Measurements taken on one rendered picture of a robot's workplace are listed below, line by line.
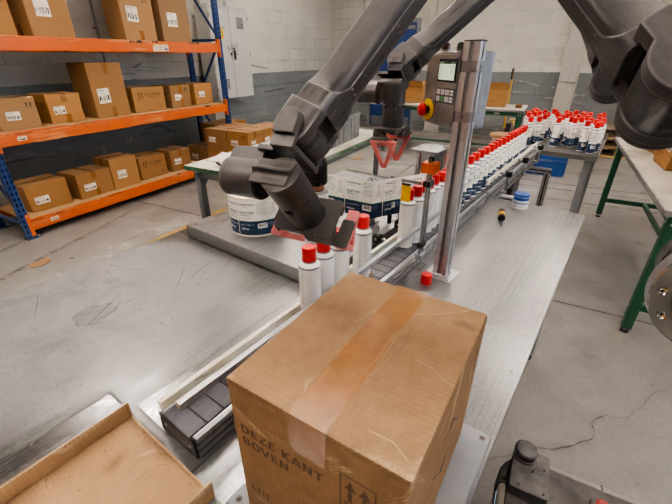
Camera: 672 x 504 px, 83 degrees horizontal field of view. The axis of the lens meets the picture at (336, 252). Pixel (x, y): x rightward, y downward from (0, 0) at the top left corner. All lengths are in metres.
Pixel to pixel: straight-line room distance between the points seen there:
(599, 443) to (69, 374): 1.96
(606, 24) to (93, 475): 0.96
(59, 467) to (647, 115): 0.97
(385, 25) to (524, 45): 8.15
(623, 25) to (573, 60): 8.10
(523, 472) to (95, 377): 1.27
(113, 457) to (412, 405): 0.57
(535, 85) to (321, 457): 8.46
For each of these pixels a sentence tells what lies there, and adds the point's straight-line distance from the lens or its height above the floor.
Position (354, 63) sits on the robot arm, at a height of 1.45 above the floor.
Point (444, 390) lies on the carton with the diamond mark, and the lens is 0.48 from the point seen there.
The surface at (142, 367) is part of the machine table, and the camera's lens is 1.01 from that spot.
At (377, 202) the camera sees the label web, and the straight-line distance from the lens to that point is 1.43.
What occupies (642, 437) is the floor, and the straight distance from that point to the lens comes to 2.25.
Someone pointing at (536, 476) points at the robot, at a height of 0.28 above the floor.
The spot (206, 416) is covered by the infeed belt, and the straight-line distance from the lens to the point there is 0.79.
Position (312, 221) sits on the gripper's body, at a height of 1.25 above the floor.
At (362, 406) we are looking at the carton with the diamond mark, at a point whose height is 1.12.
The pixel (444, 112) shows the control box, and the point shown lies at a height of 1.33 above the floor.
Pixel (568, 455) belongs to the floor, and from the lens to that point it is 2.01.
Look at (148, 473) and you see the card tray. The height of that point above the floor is 0.83.
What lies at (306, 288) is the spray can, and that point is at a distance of 0.87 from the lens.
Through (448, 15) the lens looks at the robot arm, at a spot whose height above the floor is 1.55.
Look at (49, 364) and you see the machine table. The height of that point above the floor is 0.83.
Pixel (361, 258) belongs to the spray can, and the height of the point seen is 0.97.
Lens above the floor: 1.46
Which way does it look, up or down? 27 degrees down
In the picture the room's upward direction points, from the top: straight up
